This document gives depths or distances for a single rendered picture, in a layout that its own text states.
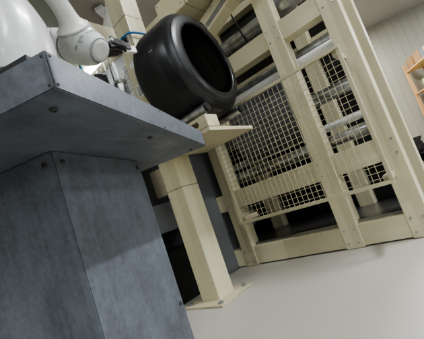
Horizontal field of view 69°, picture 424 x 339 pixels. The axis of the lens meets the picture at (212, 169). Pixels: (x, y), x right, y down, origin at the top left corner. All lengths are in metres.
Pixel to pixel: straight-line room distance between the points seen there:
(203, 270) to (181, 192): 0.42
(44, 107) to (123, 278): 0.29
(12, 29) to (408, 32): 9.90
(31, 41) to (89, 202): 0.33
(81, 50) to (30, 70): 0.75
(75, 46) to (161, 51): 0.49
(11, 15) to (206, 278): 1.40
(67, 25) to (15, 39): 0.44
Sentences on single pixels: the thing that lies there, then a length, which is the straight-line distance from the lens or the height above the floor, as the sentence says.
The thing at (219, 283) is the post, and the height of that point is 0.08.
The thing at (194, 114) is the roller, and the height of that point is 0.89.
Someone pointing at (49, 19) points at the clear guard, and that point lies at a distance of 2.16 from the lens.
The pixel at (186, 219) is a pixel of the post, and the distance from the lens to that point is 1.68.
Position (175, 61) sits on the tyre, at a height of 1.12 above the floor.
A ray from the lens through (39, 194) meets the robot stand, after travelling 0.50.
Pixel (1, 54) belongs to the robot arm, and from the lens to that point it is 0.67.
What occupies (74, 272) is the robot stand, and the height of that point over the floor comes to 0.44.
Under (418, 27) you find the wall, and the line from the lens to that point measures 10.33.
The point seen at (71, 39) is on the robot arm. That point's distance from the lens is 1.10.
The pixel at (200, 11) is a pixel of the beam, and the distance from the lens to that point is 2.18.
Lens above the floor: 0.46
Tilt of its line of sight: 7 degrees up
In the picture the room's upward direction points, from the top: 19 degrees counter-clockwise
